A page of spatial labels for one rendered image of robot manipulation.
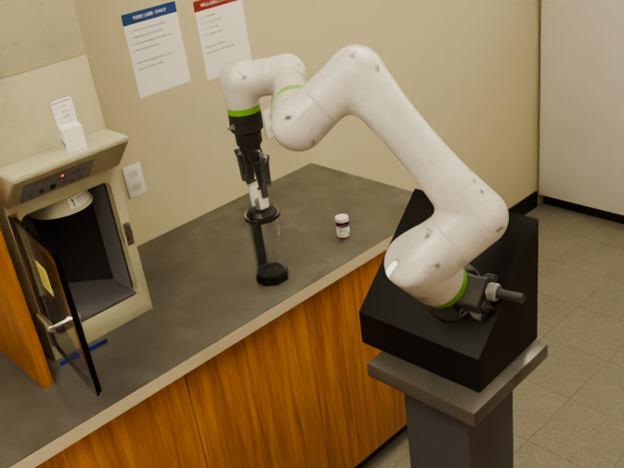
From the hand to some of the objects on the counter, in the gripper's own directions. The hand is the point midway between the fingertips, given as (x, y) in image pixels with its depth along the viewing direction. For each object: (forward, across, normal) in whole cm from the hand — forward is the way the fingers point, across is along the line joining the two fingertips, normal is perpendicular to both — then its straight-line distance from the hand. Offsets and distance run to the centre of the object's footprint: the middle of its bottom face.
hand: (258, 196), depth 224 cm
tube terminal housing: (+28, -30, -49) cm, 64 cm away
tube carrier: (+27, 0, 0) cm, 27 cm away
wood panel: (+28, -32, -72) cm, 83 cm away
